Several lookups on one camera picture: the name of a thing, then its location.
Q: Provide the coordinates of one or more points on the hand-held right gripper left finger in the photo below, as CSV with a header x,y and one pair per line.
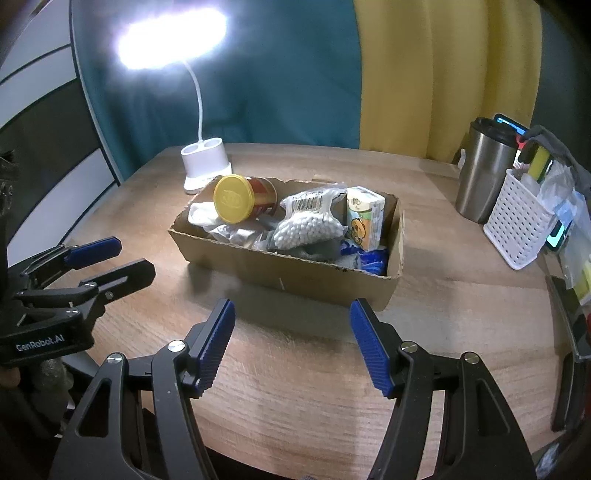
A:
x,y
214,346

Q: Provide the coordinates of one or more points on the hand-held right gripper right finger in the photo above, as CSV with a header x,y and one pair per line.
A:
x,y
369,346

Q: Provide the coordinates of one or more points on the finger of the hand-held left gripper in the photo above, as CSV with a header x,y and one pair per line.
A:
x,y
92,251
124,277

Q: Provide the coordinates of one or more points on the brown cardboard box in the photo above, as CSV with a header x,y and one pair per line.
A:
x,y
286,277

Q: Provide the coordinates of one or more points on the grey and white sock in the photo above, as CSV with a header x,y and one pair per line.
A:
x,y
318,251

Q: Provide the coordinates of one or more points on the cartoon print tissue pack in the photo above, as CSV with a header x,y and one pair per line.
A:
x,y
364,217

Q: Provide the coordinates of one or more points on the gold can with yellow lid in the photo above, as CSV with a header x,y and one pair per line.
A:
x,y
235,198

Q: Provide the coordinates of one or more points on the cotton swab pack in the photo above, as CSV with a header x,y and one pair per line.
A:
x,y
304,226

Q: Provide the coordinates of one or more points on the blue foil packet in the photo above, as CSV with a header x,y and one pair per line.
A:
x,y
369,263

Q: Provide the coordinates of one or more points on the crumpled clear plastic bag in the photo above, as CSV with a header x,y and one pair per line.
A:
x,y
231,233

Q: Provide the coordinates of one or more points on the white desk lamp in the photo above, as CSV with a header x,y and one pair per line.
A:
x,y
203,161

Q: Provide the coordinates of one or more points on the white perforated plastic basket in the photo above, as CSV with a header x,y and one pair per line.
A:
x,y
517,226

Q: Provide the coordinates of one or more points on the black tray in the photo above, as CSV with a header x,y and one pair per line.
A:
x,y
570,318

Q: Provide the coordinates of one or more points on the black flat object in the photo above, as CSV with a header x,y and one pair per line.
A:
x,y
568,397

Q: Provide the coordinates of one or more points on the stainless steel tumbler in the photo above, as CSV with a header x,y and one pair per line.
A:
x,y
485,175

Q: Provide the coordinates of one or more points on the teal screen device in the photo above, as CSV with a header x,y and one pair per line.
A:
x,y
556,237

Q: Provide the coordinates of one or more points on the clear plastic wrapper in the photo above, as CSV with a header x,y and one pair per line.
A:
x,y
575,217

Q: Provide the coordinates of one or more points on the teal curtain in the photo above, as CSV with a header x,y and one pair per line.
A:
x,y
277,83

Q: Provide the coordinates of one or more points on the yellow and green sponge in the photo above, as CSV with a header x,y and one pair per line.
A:
x,y
538,164

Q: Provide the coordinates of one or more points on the blue screen device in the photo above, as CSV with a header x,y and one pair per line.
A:
x,y
510,124

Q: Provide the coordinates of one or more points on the grey cloth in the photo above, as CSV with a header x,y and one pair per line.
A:
x,y
568,152

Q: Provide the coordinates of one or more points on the yellow curtain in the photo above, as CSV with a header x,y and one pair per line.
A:
x,y
443,69

